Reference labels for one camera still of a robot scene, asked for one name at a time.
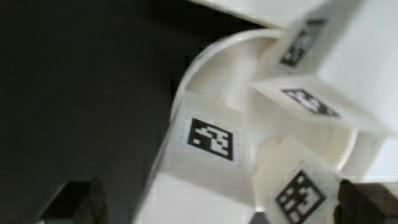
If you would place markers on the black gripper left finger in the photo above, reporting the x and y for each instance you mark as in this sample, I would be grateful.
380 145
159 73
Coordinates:
79 204

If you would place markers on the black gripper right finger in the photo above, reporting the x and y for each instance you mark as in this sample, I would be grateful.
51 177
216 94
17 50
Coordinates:
367 204

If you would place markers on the white stool leg with tags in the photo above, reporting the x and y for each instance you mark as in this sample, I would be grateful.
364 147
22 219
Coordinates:
296 185

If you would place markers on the white L-shaped border frame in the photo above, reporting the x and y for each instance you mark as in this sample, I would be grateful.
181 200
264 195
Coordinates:
339 46

